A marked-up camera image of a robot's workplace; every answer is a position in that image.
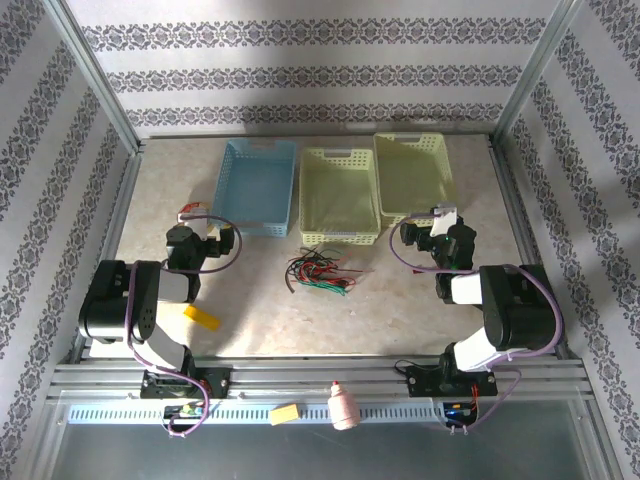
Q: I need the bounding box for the blue plastic basket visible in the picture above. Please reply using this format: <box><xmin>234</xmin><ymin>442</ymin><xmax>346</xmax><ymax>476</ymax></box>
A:
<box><xmin>210</xmin><ymin>138</ymin><xmax>297</xmax><ymax>238</ymax></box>

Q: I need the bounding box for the black wire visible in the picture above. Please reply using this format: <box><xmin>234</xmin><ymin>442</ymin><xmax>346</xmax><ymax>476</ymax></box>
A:
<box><xmin>299</xmin><ymin>246</ymin><xmax>351</xmax><ymax>266</ymax></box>
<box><xmin>285</xmin><ymin>247</ymin><xmax>346</xmax><ymax>297</ymax></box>

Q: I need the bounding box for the green wire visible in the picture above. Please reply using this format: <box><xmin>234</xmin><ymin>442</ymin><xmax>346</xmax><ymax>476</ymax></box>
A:
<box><xmin>294</xmin><ymin>257</ymin><xmax>351</xmax><ymax>294</ymax></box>

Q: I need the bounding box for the round red gold tin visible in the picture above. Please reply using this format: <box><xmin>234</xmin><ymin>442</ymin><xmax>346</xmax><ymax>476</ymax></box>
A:
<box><xmin>180</xmin><ymin>199</ymin><xmax>221</xmax><ymax>240</ymax></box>

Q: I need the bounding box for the yellow plastic block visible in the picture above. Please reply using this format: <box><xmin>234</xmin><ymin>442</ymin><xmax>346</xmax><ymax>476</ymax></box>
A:
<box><xmin>182</xmin><ymin>304</ymin><xmax>222</xmax><ymax>332</ymax></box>

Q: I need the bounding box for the large pale yellow basket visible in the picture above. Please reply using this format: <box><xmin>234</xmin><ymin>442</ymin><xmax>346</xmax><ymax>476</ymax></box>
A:
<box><xmin>372</xmin><ymin>131</ymin><xmax>457</xmax><ymax>232</ymax></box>

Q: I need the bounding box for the small pale green basket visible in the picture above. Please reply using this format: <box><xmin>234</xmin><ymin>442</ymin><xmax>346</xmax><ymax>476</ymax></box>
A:
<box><xmin>298</xmin><ymin>146</ymin><xmax>382</xmax><ymax>247</ymax></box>

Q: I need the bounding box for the left circuit board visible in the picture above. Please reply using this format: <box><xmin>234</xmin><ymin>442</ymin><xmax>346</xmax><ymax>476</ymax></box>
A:
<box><xmin>164</xmin><ymin>403</ymin><xmax>205</xmax><ymax>420</ymax></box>

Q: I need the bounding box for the circuit board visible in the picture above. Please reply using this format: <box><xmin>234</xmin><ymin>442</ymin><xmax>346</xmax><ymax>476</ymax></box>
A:
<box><xmin>164</xmin><ymin>403</ymin><xmax>205</xmax><ymax>420</ymax></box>
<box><xmin>443</xmin><ymin>401</ymin><xmax>479</xmax><ymax>420</ymax></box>

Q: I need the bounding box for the right circuit board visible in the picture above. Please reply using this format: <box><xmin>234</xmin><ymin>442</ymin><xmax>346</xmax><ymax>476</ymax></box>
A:
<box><xmin>443</xmin><ymin>401</ymin><xmax>479</xmax><ymax>420</ymax></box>

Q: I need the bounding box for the orange wooden block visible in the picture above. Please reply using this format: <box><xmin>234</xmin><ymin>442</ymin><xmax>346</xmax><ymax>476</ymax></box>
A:
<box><xmin>269</xmin><ymin>403</ymin><xmax>300</xmax><ymax>427</ymax></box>

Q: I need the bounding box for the pink plastic bottle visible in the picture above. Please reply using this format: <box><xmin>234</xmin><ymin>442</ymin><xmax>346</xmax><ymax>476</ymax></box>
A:
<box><xmin>325</xmin><ymin>379</ymin><xmax>360</xmax><ymax>432</ymax></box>

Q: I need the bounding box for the grey metal shelf panel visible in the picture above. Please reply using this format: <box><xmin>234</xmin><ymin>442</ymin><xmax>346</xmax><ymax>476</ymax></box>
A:
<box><xmin>47</xmin><ymin>399</ymin><xmax>609</xmax><ymax>480</ymax></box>

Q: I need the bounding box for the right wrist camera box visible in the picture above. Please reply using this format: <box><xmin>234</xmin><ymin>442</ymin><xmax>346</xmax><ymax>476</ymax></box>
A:
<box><xmin>428</xmin><ymin>202</ymin><xmax>460</xmax><ymax>237</ymax></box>

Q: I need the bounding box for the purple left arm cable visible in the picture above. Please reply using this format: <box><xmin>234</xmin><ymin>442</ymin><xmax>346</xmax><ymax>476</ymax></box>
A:
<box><xmin>124</xmin><ymin>213</ymin><xmax>245</xmax><ymax>440</ymax></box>

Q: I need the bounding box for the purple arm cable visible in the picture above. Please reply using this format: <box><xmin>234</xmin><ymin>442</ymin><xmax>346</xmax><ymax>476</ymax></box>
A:
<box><xmin>388</xmin><ymin>212</ymin><xmax>565</xmax><ymax>434</ymax></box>
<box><xmin>124</xmin><ymin>213</ymin><xmax>245</xmax><ymax>440</ymax></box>

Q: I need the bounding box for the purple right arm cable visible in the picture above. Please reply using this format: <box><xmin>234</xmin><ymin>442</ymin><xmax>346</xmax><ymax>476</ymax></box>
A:
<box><xmin>388</xmin><ymin>212</ymin><xmax>565</xmax><ymax>434</ymax></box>

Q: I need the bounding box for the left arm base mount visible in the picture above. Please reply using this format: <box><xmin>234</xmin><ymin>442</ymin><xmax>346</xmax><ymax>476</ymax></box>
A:
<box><xmin>139</xmin><ymin>367</ymin><xmax>234</xmax><ymax>400</ymax></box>

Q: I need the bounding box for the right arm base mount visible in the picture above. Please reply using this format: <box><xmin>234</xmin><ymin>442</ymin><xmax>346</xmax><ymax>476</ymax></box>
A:
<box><xmin>403</xmin><ymin>363</ymin><xmax>500</xmax><ymax>399</ymax></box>

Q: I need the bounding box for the slotted cable duct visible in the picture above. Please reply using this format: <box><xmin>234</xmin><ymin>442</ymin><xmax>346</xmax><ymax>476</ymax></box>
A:
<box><xmin>67</xmin><ymin>403</ymin><xmax>481</xmax><ymax>426</ymax></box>

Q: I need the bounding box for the aluminium frame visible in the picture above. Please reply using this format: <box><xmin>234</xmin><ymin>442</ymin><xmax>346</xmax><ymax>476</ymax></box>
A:
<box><xmin>42</xmin><ymin>0</ymin><xmax>601</xmax><ymax>480</ymax></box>

